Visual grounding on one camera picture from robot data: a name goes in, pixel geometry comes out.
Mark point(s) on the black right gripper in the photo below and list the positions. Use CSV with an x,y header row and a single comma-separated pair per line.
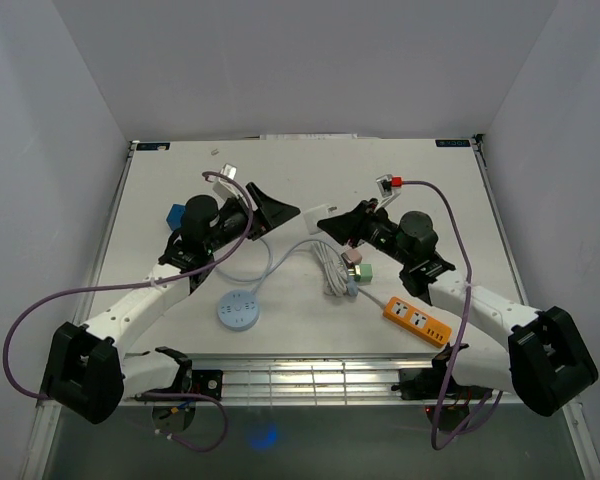
x,y
353,226

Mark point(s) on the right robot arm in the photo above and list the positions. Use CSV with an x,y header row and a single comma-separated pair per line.
x,y
542,357

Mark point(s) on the green usb charger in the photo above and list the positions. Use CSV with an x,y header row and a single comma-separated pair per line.
x,y
361,273

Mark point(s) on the orange power strip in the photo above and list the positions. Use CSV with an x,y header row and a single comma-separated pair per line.
x,y
417,322

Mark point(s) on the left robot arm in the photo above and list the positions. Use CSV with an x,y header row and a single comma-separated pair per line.
x,y
89,369

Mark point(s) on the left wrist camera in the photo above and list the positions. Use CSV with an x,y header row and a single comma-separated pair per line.
x,y
224,189

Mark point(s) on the aluminium frame rail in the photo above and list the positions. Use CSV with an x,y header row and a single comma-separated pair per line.
x,y
246,383

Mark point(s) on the light blue wall plug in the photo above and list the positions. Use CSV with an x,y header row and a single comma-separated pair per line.
x,y
352,289

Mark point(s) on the white usb charger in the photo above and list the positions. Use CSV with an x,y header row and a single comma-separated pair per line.
x,y
313,215

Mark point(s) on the pink plug adapter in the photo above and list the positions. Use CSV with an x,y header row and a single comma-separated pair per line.
x,y
351,257

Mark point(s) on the blue cube socket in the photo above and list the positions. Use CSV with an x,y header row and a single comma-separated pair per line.
x,y
174,216

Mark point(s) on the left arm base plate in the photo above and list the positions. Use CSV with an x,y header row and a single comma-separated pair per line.
x,y
206,382

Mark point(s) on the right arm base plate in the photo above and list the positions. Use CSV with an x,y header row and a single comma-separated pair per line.
x,y
425,384

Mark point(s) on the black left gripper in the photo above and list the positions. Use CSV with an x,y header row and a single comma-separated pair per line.
x,y
269,212

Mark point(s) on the round light blue socket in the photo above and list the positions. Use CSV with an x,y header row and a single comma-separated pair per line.
x,y
238,310

